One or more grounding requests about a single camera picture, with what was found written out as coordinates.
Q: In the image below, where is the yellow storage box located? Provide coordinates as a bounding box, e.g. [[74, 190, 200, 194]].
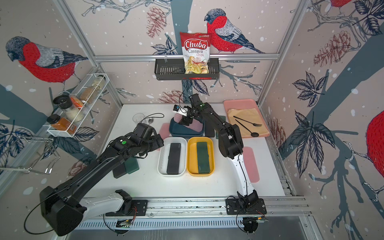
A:
[[187, 137, 215, 177]]

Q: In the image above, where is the clear drinking glass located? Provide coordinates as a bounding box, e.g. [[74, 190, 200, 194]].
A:
[[132, 113, 145, 124]]

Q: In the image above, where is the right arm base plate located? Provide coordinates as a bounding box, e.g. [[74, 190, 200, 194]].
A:
[[225, 196, 267, 215]]

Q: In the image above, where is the tan cloth mat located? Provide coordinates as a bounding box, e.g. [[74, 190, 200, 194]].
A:
[[227, 109, 270, 139]]

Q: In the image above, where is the white storage box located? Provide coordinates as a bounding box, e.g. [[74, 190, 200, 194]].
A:
[[157, 137, 187, 177]]

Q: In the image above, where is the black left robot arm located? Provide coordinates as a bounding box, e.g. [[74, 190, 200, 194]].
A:
[[40, 123, 164, 236]]

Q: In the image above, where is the aluminium front rail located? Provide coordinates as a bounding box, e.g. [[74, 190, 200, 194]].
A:
[[59, 196, 313, 220]]

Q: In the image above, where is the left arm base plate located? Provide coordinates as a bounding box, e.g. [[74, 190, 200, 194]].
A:
[[106, 200, 149, 217]]

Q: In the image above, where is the black fork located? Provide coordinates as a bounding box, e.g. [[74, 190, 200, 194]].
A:
[[234, 116, 262, 127]]

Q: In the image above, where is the white wire spice rack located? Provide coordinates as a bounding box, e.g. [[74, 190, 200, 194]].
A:
[[47, 73, 110, 138]]

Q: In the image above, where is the red cassava chips bag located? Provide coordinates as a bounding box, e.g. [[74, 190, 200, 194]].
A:
[[180, 32, 211, 74]]

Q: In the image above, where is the black spoon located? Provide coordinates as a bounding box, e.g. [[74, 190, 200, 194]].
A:
[[236, 120, 259, 138]]

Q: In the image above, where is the green pencil case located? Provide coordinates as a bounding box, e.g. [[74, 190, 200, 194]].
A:
[[197, 142, 210, 174], [124, 158, 140, 175], [216, 116, 226, 140]]

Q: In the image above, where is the dark teal storage box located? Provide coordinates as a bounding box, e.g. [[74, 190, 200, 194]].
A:
[[169, 118, 205, 139]]

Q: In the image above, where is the metal wire hanger rack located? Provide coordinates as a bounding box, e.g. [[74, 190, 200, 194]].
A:
[[1, 135, 61, 175]]

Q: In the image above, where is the pink tray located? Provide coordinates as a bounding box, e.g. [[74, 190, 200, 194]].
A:
[[224, 99, 262, 120]]

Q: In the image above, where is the black wall basket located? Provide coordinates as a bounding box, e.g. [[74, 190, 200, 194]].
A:
[[154, 57, 220, 81]]

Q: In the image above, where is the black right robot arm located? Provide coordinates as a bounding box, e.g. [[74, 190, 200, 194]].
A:
[[180, 94, 259, 212]]

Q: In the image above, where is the black lid spice grinder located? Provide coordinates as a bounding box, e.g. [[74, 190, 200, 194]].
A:
[[53, 95, 85, 123]]

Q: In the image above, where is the orange spice jar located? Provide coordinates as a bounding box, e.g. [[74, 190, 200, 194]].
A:
[[47, 114, 77, 135]]

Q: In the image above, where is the tan spice jar rear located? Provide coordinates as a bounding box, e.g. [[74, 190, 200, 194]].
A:
[[80, 75, 106, 104]]

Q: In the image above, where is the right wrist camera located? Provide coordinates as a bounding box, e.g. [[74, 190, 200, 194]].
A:
[[173, 105, 188, 117]]

